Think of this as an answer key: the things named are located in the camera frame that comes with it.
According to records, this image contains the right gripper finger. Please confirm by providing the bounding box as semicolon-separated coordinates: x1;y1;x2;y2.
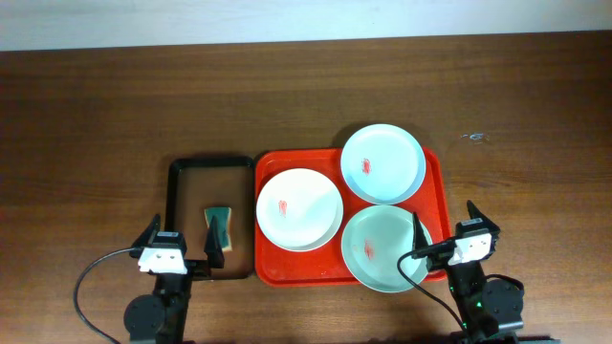
467;200;492;226
412;212;429;250

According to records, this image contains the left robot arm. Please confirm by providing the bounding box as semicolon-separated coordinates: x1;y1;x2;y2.
123;215;230;343

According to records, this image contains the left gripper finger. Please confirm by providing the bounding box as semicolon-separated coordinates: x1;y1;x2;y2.
204;216;225;269
131;214;161;248

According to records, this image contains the white plate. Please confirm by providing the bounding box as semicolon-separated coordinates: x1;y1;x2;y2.
256;168;343;252

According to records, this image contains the light blue plate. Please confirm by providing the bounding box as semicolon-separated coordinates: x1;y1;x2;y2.
340;124;426;204

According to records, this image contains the green and yellow sponge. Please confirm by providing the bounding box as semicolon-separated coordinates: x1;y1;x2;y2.
204;206;232;252

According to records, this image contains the pale green plate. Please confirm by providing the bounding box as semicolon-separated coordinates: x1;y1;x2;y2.
340;205;428;293

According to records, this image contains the black rectangular tray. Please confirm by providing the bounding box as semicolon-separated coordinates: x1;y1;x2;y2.
164;156;254;280

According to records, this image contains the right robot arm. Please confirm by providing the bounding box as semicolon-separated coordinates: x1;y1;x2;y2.
401;201;525;343

